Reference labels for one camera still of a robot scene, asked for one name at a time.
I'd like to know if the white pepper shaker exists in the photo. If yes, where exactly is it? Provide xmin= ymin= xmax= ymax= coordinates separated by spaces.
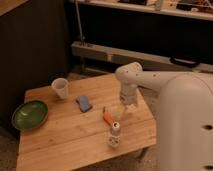
xmin=108 ymin=122 xmax=121 ymax=148

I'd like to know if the white paper cup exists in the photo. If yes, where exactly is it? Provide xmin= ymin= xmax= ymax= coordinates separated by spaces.
xmin=51 ymin=78 xmax=69 ymax=99

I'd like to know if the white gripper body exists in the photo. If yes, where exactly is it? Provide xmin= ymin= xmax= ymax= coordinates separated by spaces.
xmin=120 ymin=83 xmax=137 ymax=105

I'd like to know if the metal pole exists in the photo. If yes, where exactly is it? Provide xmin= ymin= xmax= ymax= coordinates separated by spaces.
xmin=75 ymin=0 xmax=85 ymax=45

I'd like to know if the green bowl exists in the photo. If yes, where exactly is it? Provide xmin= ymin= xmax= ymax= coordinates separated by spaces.
xmin=11 ymin=100 xmax=48 ymax=131

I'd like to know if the black cable loop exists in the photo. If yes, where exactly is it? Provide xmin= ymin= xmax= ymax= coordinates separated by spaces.
xmin=169 ymin=56 xmax=202 ymax=69

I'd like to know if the metal shelf rail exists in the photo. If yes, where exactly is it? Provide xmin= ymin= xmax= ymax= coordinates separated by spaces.
xmin=71 ymin=41 xmax=213 ymax=73

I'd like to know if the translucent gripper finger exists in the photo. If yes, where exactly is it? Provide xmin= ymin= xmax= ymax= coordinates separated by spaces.
xmin=128 ymin=105 xmax=137 ymax=114
xmin=115 ymin=105 xmax=127 ymax=121

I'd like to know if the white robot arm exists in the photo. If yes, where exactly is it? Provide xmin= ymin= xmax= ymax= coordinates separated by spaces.
xmin=115 ymin=62 xmax=213 ymax=171

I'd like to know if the wooden table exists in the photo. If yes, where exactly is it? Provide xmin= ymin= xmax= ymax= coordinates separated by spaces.
xmin=16 ymin=74 xmax=156 ymax=171

